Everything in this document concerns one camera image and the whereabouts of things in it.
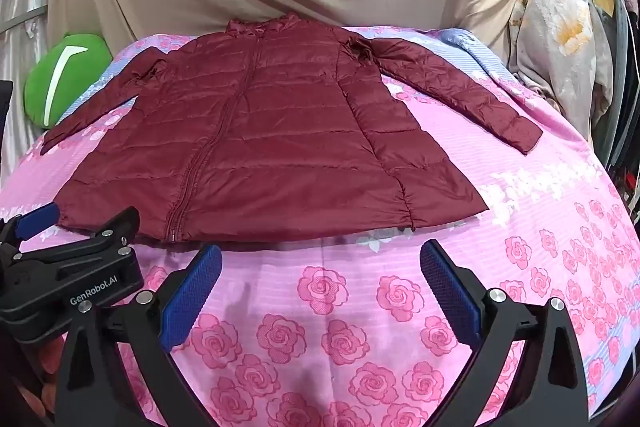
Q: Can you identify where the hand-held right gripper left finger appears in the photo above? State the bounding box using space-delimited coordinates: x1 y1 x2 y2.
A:
56 243 224 427

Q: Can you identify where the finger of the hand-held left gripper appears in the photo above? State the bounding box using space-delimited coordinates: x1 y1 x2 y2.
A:
0 201 60 259
22 206 142 266

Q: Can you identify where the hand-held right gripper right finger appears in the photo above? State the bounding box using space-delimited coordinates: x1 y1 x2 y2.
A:
419 239 591 427

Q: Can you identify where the maroon puffer jacket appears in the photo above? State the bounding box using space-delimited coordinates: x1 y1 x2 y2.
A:
40 11 544 245

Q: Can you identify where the pink rose-print bedsheet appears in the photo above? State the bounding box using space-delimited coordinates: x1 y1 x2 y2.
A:
0 24 640 427

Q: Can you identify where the green cushion with white stripe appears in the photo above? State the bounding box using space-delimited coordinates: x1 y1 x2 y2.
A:
23 32 115 130

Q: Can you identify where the white satin curtain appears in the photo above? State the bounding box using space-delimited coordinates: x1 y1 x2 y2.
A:
0 0 56 188

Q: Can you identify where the pale floral hanging cloth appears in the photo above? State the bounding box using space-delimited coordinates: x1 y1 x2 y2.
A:
507 0 615 152

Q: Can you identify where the grey metal bar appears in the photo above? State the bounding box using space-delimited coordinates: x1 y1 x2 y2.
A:
609 0 632 168

